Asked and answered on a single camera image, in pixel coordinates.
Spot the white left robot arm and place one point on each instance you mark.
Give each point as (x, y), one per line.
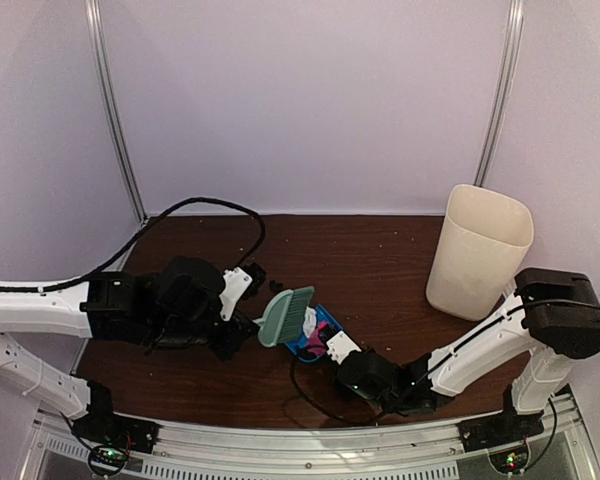
(98, 307)

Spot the green hand brush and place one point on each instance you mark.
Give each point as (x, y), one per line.
(283, 318)

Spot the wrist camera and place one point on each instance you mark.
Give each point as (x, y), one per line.
(240, 283)
(340, 346)

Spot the right circuit board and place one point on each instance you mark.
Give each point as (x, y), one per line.
(509, 462)

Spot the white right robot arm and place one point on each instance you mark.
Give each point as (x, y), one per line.
(552, 315)

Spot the circuit board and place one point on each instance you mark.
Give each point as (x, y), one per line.
(509, 462)
(104, 460)

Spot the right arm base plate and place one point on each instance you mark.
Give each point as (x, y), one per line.
(498, 429)

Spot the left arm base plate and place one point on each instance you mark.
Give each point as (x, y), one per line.
(125, 433)

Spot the aluminium frame post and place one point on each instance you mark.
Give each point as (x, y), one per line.
(509, 59)
(112, 115)

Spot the pink paper scrap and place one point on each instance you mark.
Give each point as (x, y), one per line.
(315, 345)

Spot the aluminium front rail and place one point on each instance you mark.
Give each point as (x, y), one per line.
(428, 450)

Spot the left circuit board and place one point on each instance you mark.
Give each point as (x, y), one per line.
(104, 460)

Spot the white paper scrap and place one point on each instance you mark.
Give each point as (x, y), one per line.
(310, 322)

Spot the right aluminium frame post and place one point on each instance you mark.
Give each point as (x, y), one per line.
(509, 59)

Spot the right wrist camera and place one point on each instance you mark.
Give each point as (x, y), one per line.
(340, 346)

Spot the beige plastic waste bin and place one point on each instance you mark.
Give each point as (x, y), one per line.
(484, 238)

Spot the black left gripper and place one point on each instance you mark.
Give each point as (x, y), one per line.
(241, 328)

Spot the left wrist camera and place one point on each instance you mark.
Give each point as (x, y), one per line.
(240, 283)

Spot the blue plastic dustpan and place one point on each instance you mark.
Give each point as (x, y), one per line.
(297, 347)

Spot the left aluminium frame post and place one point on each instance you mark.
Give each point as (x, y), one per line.
(112, 115)

